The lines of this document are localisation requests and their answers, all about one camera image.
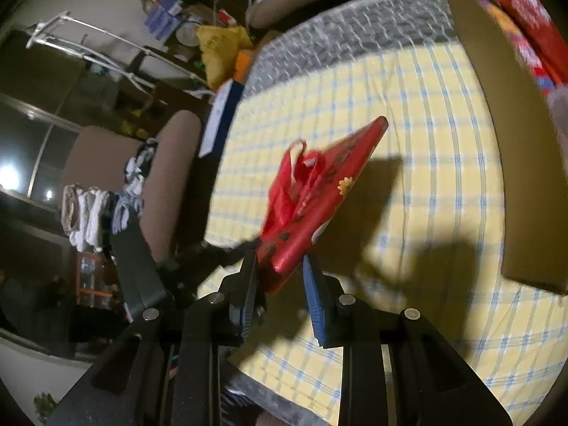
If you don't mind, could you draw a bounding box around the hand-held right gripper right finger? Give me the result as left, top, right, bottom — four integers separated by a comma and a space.
302, 255, 513, 426

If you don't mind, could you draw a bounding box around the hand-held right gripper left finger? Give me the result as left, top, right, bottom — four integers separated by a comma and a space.
44, 248, 267, 426

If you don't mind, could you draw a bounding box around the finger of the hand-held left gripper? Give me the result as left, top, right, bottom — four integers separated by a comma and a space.
175, 237, 262, 278
109, 221, 176, 320

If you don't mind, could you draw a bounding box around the shiny red gift bag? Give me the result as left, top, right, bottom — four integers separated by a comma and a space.
257, 115, 390, 297

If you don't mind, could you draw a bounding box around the brown cardboard box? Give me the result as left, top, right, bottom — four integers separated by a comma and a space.
432, 0, 568, 296

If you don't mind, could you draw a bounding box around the pile of white clothes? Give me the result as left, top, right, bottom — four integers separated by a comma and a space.
60, 140, 158, 253

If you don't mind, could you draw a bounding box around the white blue flat box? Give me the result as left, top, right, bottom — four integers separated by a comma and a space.
198, 79, 246, 159

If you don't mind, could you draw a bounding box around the green plant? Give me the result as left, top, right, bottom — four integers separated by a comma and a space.
33, 390, 58, 424

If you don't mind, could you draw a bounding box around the orange box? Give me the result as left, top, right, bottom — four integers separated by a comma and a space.
233, 49, 256, 83

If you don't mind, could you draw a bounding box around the yellow plastic bag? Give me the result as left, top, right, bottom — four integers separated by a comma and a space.
195, 24, 253, 92

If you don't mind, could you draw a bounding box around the yellow plaid cloth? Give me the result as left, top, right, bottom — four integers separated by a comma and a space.
202, 47, 568, 422

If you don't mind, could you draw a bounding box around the blue white carton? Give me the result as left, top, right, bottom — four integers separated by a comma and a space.
144, 0, 182, 36

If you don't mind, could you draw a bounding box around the white metal drying rack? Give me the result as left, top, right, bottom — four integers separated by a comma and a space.
27, 11, 214, 98

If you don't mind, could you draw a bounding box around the red patterned packet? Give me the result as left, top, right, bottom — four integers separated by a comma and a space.
481, 0, 568, 98

